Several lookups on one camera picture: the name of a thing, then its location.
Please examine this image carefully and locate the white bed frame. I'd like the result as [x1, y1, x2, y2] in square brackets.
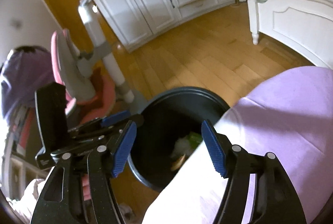
[247, 0, 332, 69]

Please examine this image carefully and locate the black trash bin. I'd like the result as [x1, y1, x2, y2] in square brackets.
[128, 86, 230, 192]

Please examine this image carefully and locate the pink desk chair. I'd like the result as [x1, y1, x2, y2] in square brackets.
[51, 29, 116, 125]

